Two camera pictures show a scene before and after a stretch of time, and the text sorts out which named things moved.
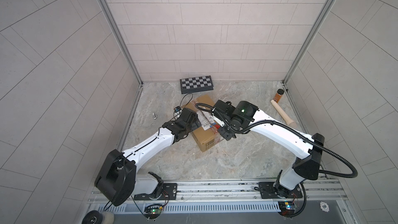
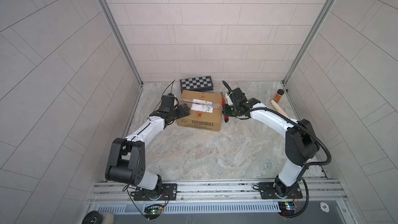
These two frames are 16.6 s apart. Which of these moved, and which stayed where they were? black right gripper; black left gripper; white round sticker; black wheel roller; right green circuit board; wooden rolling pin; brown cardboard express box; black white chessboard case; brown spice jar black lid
Moved: brown cardboard express box; black right gripper; black left gripper
Stayed: black wheel roller; wooden rolling pin; brown spice jar black lid; white round sticker; black white chessboard case; right green circuit board
